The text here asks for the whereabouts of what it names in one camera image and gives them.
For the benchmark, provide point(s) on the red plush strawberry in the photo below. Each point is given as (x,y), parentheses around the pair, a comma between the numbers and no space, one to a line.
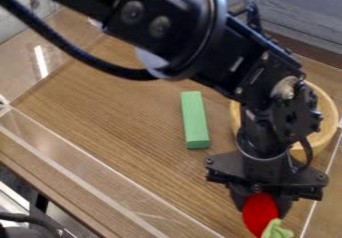
(261,217)

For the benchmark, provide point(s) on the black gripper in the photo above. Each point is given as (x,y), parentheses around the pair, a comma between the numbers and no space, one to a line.
(282,177)

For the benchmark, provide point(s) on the black table leg bracket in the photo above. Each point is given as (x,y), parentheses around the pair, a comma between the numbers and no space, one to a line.
(54,216)

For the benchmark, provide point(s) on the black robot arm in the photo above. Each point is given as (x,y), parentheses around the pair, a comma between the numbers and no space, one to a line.
(209,46)

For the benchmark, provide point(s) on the green rectangular block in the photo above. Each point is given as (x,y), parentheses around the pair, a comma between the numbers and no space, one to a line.
(194,120)

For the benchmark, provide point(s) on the wooden bowl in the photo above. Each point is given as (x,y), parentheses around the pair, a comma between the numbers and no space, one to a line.
(320,140)

